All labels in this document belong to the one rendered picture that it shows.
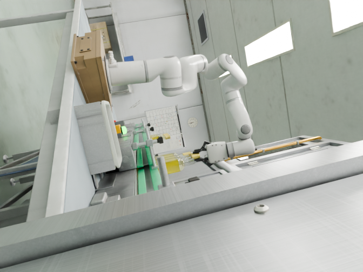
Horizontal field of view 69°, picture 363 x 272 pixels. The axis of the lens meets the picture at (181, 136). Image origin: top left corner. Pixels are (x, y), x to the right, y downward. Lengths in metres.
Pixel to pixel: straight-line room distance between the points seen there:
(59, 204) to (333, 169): 0.51
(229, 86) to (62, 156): 0.93
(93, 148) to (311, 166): 0.73
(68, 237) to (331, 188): 0.17
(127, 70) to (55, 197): 0.65
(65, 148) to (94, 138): 0.17
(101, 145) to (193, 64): 0.59
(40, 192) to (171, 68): 0.70
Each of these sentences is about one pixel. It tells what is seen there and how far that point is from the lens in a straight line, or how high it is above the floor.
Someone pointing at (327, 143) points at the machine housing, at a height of 2.06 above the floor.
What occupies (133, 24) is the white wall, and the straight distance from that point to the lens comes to 7.34.
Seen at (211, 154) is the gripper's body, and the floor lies 1.25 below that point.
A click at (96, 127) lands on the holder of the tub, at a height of 0.80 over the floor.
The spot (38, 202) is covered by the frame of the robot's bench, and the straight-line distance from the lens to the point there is 0.70.
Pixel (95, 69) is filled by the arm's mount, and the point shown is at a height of 0.82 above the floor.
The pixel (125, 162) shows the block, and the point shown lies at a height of 0.85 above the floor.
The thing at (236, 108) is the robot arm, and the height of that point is 1.41.
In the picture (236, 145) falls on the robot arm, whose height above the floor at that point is 1.37.
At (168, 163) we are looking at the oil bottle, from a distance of 1.19.
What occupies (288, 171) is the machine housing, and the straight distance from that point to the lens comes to 0.21.
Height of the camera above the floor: 0.94
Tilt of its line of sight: 8 degrees up
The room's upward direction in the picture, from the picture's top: 78 degrees clockwise
